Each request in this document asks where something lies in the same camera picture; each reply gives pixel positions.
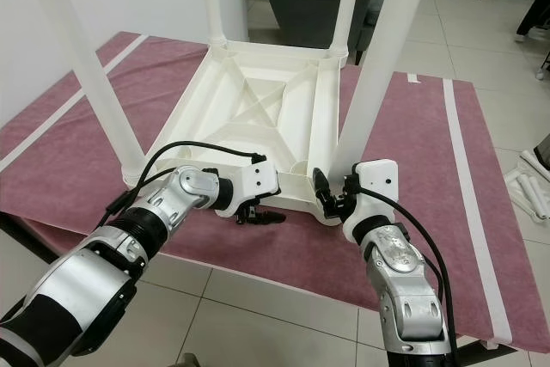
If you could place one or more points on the white tape strip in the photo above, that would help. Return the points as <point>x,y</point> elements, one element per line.
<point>473,204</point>
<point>73,96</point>

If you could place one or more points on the pink table cloth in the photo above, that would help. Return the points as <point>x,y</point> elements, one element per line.
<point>275,255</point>

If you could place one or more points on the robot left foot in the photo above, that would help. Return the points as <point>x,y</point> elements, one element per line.
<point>189,361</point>

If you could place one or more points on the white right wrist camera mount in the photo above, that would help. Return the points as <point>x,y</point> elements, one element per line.
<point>374,186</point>

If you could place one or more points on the white plastic table top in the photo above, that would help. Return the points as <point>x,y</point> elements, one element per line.
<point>241,118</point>

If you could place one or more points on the person in black trousers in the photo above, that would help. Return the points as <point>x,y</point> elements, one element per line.
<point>537,15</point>

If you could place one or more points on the small white tape piece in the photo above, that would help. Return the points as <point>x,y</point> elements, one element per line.
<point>412,77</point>

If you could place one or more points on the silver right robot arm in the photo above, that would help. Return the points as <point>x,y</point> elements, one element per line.
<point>400,281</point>

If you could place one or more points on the grey armchair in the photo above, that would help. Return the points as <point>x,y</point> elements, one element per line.
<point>318,2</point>

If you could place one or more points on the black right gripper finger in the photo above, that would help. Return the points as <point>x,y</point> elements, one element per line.
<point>322,185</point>

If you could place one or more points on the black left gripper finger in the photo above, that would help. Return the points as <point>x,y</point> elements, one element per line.
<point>266,217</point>

